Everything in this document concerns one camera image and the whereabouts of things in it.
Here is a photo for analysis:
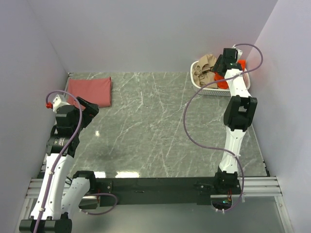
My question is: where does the orange t-shirt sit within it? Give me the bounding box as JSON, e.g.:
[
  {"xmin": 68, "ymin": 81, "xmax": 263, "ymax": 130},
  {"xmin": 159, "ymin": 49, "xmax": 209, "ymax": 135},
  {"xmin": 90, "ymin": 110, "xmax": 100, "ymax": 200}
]
[{"xmin": 213, "ymin": 59, "xmax": 247, "ymax": 90}]

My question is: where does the beige crumpled t-shirt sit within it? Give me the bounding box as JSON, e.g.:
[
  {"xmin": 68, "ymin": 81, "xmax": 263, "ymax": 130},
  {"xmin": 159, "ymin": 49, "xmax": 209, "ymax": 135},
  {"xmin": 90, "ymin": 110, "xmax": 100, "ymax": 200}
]
[{"xmin": 192, "ymin": 54, "xmax": 224, "ymax": 87}]

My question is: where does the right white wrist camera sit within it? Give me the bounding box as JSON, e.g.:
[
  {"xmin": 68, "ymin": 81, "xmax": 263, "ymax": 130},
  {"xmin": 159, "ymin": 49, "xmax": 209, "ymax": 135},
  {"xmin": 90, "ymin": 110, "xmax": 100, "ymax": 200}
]
[{"xmin": 232, "ymin": 45, "xmax": 242, "ymax": 60}]

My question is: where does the folded pink t-shirt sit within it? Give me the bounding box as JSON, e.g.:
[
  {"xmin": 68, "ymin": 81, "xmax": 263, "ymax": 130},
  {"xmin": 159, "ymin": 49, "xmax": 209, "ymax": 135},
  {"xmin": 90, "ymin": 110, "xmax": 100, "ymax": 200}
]
[{"xmin": 67, "ymin": 77, "xmax": 112, "ymax": 108}]

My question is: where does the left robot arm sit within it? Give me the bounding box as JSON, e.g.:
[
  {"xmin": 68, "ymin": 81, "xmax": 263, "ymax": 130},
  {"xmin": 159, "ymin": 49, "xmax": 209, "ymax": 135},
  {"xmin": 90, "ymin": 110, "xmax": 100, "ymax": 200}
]
[{"xmin": 19, "ymin": 95, "xmax": 99, "ymax": 233}]

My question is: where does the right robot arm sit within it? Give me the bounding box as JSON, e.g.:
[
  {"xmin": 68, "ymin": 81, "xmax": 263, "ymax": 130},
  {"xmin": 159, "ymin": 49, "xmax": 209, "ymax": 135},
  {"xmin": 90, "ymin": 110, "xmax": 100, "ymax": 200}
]
[{"xmin": 213, "ymin": 47, "xmax": 258, "ymax": 194}]

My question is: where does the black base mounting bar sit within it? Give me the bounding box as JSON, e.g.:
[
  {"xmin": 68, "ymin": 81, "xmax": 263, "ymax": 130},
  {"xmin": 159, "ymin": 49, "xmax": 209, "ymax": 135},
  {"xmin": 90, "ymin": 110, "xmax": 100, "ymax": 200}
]
[{"xmin": 97, "ymin": 177, "xmax": 241, "ymax": 207}]

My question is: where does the white plastic laundry basket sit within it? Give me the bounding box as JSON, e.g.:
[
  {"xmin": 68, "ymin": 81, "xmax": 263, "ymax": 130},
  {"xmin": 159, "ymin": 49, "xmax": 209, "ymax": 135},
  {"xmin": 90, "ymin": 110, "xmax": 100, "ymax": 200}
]
[{"xmin": 190, "ymin": 61, "xmax": 251, "ymax": 97}]

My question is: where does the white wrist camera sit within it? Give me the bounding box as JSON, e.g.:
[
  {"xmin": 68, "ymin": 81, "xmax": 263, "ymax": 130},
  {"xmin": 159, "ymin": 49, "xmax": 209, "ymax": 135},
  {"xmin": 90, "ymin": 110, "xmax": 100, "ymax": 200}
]
[
  {"xmin": 232, "ymin": 45, "xmax": 242, "ymax": 60},
  {"xmin": 45, "ymin": 93, "xmax": 69, "ymax": 113}
]

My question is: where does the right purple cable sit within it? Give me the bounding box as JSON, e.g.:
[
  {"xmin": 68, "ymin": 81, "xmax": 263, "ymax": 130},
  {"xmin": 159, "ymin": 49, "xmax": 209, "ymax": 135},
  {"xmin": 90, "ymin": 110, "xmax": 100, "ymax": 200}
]
[{"xmin": 183, "ymin": 43, "xmax": 264, "ymax": 214}]

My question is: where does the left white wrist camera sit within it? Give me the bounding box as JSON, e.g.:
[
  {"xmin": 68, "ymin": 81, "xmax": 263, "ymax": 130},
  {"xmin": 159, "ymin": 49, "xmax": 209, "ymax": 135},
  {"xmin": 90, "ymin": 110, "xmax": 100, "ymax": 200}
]
[{"xmin": 45, "ymin": 93, "xmax": 69, "ymax": 113}]

